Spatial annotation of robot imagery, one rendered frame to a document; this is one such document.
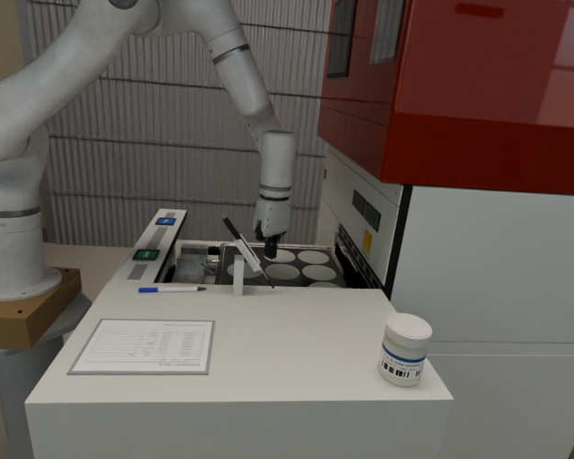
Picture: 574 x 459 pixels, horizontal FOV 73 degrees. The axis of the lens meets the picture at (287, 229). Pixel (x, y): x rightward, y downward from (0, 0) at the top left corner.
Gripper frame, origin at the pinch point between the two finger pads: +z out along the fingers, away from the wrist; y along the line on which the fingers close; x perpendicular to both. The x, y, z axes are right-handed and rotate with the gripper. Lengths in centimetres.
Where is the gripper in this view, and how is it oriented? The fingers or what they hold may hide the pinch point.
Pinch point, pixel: (271, 249)
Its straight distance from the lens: 105.9
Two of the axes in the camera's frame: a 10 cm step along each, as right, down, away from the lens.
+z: -0.8, 9.4, 3.4
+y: -6.8, 2.0, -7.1
